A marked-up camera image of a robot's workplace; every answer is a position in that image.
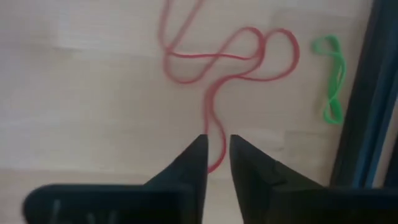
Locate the green rubber band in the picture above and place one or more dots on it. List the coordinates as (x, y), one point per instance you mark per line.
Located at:
(335, 90)

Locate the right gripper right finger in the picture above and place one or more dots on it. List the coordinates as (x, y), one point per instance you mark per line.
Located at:
(267, 193)

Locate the black aluminium table frame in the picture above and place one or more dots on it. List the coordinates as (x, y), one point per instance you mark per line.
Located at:
(363, 109)

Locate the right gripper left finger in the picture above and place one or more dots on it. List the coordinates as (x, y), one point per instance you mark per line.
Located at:
(186, 193)

